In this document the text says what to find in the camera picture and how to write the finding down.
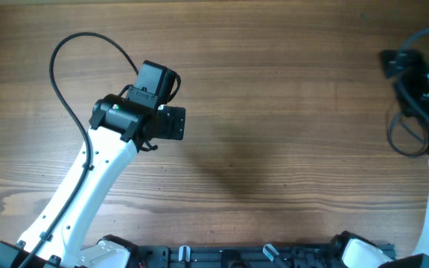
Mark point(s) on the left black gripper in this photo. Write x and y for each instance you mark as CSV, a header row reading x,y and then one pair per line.
x,y
173,119

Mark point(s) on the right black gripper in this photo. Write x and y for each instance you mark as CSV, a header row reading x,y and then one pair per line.
x,y
412,59

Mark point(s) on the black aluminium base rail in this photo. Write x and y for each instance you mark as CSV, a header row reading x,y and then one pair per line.
x,y
297,256

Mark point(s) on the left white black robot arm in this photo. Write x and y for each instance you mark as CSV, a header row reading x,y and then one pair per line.
x,y
121,126

